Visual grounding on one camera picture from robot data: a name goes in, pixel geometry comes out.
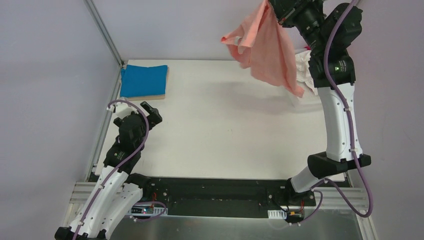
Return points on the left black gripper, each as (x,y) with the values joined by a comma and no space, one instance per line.
(145,116)

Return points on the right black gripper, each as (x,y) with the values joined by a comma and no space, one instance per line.
(286,15)

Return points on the salmon pink t shirt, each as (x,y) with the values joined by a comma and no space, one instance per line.
(261,45)

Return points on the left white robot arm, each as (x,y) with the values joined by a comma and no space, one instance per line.
(117,188)

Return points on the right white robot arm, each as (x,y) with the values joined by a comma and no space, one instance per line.
(333,74)

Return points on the folded blue t shirt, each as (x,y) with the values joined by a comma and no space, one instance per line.
(144,80)

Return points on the crumpled white t shirt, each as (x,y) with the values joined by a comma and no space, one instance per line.
(303,75)

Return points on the left electronics board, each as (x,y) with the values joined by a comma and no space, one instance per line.
(142,210)

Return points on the electronics board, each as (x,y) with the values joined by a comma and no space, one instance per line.
(142,210)
(295,216)

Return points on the white plastic basket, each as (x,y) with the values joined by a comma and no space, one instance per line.
(309,99)

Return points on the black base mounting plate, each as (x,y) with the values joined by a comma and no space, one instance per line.
(227,198)

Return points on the right electronics board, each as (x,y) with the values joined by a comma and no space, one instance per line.
(295,216)

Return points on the aluminium frame rail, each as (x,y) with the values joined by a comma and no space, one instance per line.
(104,31)

